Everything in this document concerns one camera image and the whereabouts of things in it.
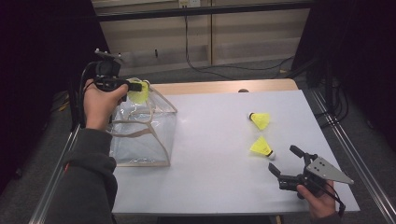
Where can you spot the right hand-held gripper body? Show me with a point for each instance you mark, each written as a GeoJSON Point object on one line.
{"type": "Point", "coordinates": [323, 171]}

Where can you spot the person's right hand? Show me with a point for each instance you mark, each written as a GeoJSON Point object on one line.
{"type": "Point", "coordinates": [322, 203]}

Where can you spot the yellow shuttlecock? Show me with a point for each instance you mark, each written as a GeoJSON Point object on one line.
{"type": "Point", "coordinates": [138, 97]}
{"type": "Point", "coordinates": [261, 119]}
{"type": "Point", "coordinates": [261, 146]}

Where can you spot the black metal stand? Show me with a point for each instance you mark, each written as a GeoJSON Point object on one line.
{"type": "Point", "coordinates": [74, 105]}

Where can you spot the black horizontal bar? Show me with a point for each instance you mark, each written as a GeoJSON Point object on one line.
{"type": "Point", "coordinates": [202, 11]}

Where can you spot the white wall socket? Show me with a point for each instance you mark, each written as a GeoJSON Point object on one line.
{"type": "Point", "coordinates": [190, 3]}

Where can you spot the dark table grommet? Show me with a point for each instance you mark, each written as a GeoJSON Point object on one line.
{"type": "Point", "coordinates": [243, 90]}

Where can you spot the person's left hand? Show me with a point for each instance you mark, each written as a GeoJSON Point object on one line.
{"type": "Point", "coordinates": [99, 107]}

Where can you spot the wooden cabinet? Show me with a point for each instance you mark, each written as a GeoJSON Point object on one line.
{"type": "Point", "coordinates": [249, 40]}

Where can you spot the aluminium rail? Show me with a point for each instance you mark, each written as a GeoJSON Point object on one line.
{"type": "Point", "coordinates": [63, 155]}
{"type": "Point", "coordinates": [351, 146]}

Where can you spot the clear bag with beige trim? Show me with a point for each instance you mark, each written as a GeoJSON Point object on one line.
{"type": "Point", "coordinates": [146, 137]}

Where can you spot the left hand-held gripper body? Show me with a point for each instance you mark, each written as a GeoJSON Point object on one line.
{"type": "Point", "coordinates": [107, 77]}

